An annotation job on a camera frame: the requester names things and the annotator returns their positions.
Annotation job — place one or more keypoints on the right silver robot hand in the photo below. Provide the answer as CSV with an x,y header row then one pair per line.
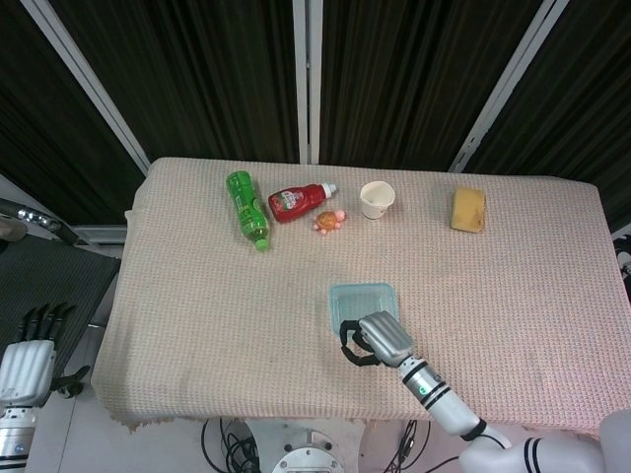
x,y
387,337

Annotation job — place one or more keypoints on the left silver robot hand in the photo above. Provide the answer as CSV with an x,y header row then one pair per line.
x,y
24,364

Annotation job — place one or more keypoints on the clear blue plastic container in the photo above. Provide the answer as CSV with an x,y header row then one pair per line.
x,y
360,300

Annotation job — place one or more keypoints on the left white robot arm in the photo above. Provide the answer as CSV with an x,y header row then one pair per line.
x,y
15,433

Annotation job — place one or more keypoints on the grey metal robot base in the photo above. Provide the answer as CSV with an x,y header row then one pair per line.
x,y
305,443

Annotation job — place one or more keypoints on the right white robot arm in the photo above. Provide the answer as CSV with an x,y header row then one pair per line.
x,y
443,401

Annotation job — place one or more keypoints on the pink orange turtle toy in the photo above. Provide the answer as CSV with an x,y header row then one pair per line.
x,y
327,220

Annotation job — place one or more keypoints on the white paper cup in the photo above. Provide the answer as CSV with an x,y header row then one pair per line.
x,y
375,199

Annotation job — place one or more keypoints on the yellow green-backed sponge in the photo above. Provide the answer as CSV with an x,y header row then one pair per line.
x,y
468,209

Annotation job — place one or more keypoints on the red ketchup squeeze bottle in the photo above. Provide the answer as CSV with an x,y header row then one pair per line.
x,y
296,203

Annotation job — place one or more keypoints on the beige waffle tablecloth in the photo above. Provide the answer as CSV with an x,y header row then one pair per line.
x,y
222,320

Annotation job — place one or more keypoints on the green plastic drink bottle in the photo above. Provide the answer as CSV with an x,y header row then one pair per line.
x,y
246,207

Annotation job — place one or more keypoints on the dark pleated curtain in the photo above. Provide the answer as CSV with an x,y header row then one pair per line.
x,y
207,74

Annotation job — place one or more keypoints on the white upright frame post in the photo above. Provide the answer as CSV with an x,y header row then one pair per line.
x,y
306,79

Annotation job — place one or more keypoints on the white slanted frame post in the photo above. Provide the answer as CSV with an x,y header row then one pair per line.
x,y
89,84
508,84

